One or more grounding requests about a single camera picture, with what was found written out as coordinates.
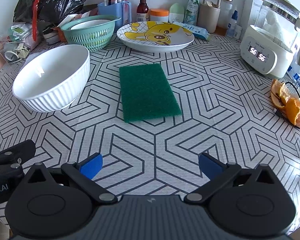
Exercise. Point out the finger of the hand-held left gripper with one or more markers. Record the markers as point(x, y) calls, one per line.
point(7, 170)
point(20, 150)

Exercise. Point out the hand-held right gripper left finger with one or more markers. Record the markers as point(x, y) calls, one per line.
point(92, 166)

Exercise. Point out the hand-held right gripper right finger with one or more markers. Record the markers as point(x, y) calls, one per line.
point(210, 166)

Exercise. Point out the white ribbed bowl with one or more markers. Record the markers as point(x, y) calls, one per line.
point(52, 80)

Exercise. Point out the green scouring pad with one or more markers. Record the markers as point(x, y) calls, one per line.
point(147, 92)

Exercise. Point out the plain white bowl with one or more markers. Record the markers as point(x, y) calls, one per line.
point(90, 24)

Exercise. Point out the geometric patterned tablecloth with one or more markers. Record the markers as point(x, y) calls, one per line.
point(215, 130)

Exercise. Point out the orange peel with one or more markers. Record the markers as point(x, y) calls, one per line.
point(277, 92)
point(295, 112)

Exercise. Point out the orange peels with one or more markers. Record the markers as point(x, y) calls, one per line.
point(293, 86)

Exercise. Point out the clear plastic bags clutter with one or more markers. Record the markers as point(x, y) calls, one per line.
point(20, 32)

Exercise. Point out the black white small container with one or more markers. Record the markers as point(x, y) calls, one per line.
point(51, 35)

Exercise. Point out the white electric kettle warmer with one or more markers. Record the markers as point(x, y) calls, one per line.
point(260, 55)

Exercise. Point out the teal plastic colander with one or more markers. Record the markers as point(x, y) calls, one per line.
point(95, 40)

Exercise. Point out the cartoon printed plate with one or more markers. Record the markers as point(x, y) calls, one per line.
point(155, 42)

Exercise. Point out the blue tissue packet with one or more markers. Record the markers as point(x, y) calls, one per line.
point(195, 30)

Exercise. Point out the small blue label bottle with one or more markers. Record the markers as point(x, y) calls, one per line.
point(232, 25)

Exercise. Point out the paper packets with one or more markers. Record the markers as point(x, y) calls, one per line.
point(73, 17)

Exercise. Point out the clear bottle gold cap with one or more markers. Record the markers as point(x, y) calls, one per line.
point(226, 15)

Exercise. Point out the black garbage bag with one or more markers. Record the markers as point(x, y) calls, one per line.
point(60, 0)

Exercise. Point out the blue pen holder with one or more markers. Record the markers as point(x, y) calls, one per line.
point(110, 11)

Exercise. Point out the orange lid jar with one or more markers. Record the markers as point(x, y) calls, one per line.
point(159, 17)

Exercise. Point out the teal trigger spray bottle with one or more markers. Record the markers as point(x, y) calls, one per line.
point(191, 10)

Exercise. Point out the pale green lotion bottle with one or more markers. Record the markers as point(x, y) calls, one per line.
point(176, 12)

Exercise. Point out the white cardboard box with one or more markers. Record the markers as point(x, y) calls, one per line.
point(250, 10)

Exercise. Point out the brown spray bottle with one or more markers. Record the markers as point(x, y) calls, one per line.
point(142, 11)

